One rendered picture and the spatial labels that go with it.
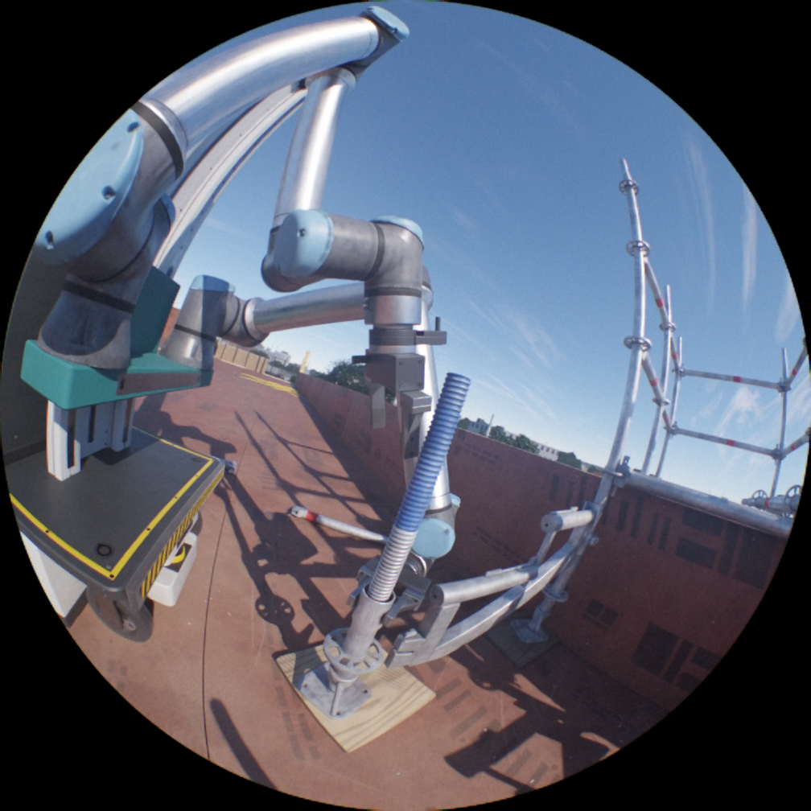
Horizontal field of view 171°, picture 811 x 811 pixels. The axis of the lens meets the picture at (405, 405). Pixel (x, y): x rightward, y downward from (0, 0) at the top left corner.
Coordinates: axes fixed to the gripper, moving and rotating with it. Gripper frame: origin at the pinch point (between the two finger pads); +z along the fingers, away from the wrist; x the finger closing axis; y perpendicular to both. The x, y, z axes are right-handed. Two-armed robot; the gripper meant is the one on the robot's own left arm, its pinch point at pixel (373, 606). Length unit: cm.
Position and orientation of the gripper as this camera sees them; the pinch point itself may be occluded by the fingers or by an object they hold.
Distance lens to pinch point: 51.6
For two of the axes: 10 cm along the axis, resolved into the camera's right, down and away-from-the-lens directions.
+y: 3.2, -9.5, 0.1
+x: 8.8, 3.0, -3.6
